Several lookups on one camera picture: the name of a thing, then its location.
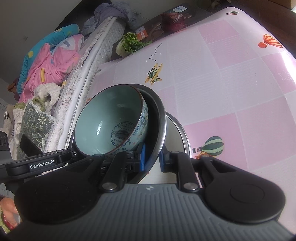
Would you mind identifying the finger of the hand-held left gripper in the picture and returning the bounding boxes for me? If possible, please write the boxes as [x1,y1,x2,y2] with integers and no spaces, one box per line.
[57,148,80,166]

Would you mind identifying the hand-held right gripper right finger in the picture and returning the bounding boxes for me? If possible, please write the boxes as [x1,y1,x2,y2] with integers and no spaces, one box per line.
[158,148,232,193]

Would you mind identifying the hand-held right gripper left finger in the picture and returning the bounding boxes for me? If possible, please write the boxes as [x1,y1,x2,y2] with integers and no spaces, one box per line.
[67,142,148,193]

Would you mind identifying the white ceramic plate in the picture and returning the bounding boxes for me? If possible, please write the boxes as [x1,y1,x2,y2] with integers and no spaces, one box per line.
[139,116,185,184]

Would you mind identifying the stainless steel bowl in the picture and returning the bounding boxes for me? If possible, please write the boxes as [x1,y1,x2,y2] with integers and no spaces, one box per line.
[129,84,167,176]
[122,86,167,184]

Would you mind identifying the large stainless steel plate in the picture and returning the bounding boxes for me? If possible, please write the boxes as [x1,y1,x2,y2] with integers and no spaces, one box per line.
[165,111,191,160]

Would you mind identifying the teal patterned ceramic bowl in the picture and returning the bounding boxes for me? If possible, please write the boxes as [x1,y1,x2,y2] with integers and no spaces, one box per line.
[74,85,149,156]

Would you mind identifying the person's left hand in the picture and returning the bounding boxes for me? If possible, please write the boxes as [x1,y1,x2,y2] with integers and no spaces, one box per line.
[0,197,19,217]

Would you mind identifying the green leaf-print pillow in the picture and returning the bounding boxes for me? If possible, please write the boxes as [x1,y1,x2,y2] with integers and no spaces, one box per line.
[18,102,56,158]

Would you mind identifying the pink and blue quilt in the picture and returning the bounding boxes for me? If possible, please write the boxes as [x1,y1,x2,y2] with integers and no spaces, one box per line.
[17,24,85,102]

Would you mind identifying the pink balloon-print tablecloth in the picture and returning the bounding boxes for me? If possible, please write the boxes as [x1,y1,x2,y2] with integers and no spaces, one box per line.
[85,6,296,183]

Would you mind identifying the white quilted mattress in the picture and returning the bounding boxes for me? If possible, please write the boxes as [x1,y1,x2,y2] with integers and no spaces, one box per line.
[44,16,126,151]

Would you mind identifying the green bok choy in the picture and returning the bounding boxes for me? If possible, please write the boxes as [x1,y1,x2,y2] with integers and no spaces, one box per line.
[116,32,153,57]

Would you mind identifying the grey crumpled clothing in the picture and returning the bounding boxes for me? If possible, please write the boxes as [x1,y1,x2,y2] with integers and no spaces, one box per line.
[81,5,139,36]

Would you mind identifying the red bead bracelet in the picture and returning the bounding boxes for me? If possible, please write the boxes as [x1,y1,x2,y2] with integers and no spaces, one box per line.
[1,212,18,229]

